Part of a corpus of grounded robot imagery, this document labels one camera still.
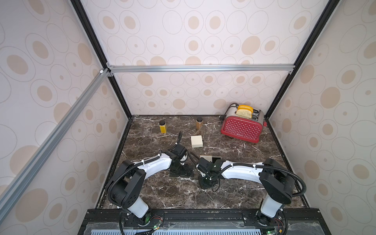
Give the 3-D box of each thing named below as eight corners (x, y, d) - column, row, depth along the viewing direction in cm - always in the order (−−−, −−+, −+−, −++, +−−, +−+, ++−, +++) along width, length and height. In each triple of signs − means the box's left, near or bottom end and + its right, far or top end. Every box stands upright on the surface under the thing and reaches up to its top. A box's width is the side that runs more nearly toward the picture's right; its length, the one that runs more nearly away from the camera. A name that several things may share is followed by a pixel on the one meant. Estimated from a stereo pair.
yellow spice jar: (160, 133, 111) (158, 125, 104) (161, 128, 115) (159, 120, 107) (166, 133, 111) (164, 125, 104) (167, 128, 115) (165, 120, 107)
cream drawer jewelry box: (191, 147, 103) (191, 145, 100) (190, 138, 108) (190, 136, 106) (203, 146, 104) (203, 144, 101) (201, 137, 109) (201, 135, 106)
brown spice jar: (194, 128, 115) (195, 119, 108) (198, 124, 117) (199, 116, 110) (199, 131, 113) (200, 122, 106) (203, 127, 116) (204, 118, 108)
